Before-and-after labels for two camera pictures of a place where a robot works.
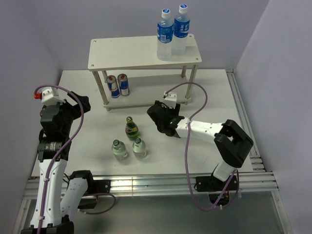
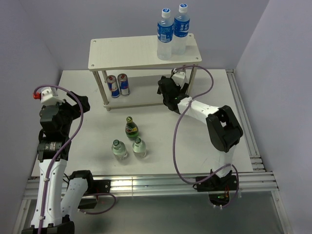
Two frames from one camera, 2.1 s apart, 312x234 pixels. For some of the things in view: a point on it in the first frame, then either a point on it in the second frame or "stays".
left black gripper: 77,108 stays
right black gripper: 176,111 to 184,89
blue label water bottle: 165,36 stays
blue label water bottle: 181,31 stays
